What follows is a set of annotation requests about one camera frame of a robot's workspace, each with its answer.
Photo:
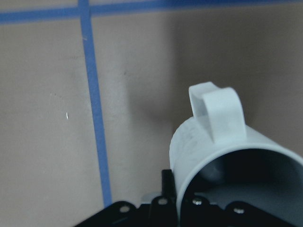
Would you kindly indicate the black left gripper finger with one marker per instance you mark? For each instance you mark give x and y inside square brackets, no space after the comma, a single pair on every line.
[168,188]

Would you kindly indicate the white mug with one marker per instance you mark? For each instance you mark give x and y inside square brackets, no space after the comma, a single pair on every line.
[215,154]

